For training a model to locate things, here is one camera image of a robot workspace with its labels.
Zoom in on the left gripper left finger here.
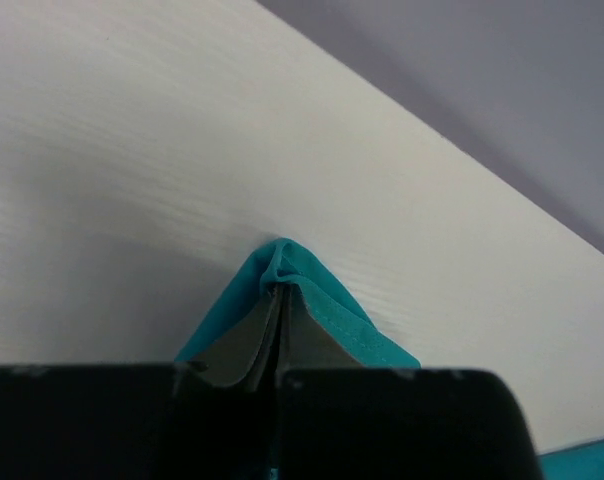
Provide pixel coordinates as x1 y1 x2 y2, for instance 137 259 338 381
189 286 282 390

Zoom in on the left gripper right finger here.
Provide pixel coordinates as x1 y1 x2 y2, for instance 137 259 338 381
277 284 364 373

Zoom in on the teal t-shirt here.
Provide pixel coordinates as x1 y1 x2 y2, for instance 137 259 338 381
176 238 604 479

